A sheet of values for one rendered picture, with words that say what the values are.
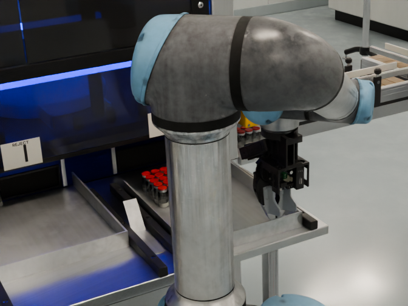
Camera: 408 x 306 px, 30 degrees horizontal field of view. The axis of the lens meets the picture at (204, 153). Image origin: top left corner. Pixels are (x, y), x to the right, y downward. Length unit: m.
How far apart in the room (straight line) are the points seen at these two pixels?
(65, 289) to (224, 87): 0.66
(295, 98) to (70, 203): 0.92
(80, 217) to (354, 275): 1.64
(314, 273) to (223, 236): 2.09
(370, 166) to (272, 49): 3.18
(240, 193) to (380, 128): 2.88
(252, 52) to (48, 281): 0.74
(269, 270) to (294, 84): 1.47
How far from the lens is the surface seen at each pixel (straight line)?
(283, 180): 1.47
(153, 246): 1.54
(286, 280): 3.06
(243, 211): 1.65
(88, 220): 1.66
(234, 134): 1.88
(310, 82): 0.91
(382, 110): 2.30
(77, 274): 1.48
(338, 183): 3.85
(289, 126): 1.43
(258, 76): 0.88
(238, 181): 1.79
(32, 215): 1.72
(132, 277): 1.45
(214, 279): 1.05
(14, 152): 1.68
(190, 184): 0.98
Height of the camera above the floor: 1.64
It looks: 23 degrees down
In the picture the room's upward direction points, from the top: 3 degrees counter-clockwise
